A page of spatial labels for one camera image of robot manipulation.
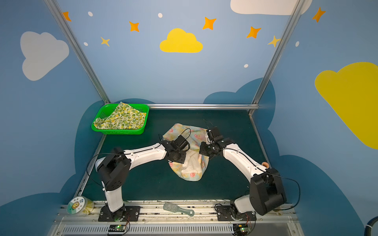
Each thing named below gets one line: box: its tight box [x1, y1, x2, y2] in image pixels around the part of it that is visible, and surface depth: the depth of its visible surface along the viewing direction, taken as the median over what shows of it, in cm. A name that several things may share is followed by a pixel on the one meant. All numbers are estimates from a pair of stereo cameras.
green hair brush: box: [163, 202, 195, 217], surface depth 78 cm
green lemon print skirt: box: [93, 101, 147, 130], surface depth 113 cm
